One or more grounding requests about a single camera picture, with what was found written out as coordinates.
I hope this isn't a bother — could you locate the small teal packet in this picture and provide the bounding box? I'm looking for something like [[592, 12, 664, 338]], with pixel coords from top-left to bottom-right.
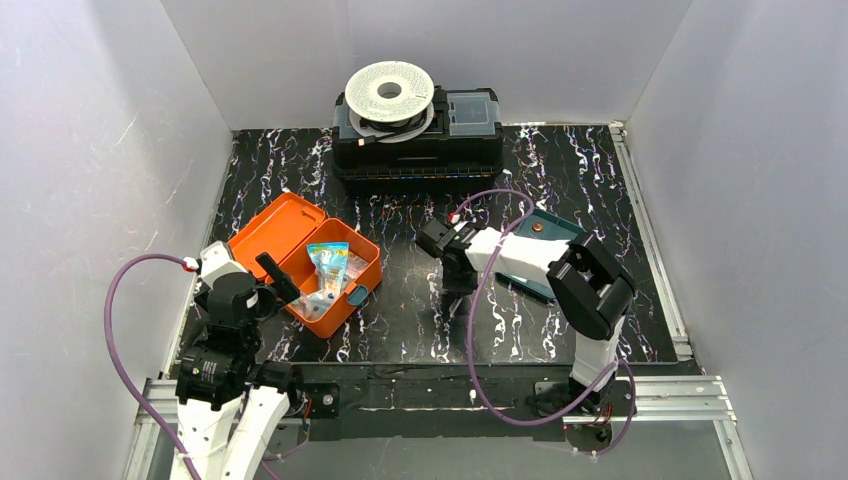
[[290, 290, 336, 321]]

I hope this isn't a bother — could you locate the orange medicine box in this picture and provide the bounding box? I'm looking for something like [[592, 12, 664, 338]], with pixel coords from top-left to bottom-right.
[[228, 192, 382, 339]]

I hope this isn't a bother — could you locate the blue cotton swab packet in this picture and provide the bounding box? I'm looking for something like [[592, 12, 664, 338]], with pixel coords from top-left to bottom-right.
[[307, 242, 349, 299]]

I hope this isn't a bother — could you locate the white blue medicine sachet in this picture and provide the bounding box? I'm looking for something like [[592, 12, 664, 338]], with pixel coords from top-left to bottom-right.
[[344, 251, 369, 283]]

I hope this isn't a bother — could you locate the teal divided tray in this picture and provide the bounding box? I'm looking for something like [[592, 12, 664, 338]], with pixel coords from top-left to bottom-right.
[[495, 208, 584, 304]]

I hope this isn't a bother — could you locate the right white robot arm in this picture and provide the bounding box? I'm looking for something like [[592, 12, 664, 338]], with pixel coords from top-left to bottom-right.
[[415, 220, 637, 408]]

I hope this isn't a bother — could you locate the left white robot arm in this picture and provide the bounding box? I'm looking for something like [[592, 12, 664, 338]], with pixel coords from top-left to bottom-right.
[[171, 241, 299, 479]]

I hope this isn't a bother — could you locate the black plastic toolbox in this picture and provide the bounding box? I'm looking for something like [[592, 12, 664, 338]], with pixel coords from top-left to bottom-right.
[[331, 87, 505, 197]]

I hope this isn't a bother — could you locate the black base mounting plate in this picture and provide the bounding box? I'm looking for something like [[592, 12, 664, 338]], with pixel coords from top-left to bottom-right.
[[299, 363, 633, 442]]

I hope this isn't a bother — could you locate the white filament spool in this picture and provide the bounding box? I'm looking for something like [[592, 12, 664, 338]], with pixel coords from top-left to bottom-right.
[[344, 61, 436, 147]]

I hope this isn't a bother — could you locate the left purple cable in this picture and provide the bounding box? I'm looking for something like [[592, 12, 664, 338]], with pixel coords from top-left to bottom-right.
[[103, 254, 286, 480]]

